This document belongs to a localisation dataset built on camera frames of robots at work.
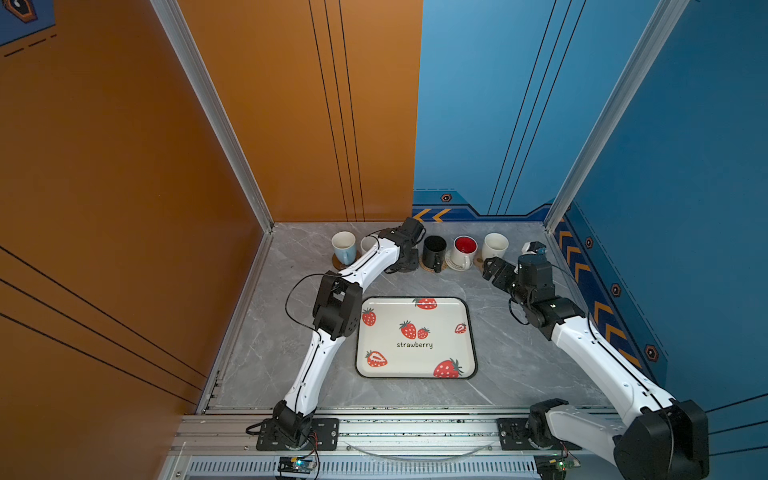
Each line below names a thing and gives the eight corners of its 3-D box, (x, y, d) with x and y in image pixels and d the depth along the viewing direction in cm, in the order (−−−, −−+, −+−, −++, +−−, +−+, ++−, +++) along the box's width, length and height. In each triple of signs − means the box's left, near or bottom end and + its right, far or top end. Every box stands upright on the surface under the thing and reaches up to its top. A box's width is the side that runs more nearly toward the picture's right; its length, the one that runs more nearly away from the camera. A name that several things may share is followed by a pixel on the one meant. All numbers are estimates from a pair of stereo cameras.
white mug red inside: (453, 274, 107) (456, 260, 101) (449, 250, 114) (452, 235, 108) (476, 274, 107) (481, 259, 100) (470, 250, 114) (475, 235, 108)
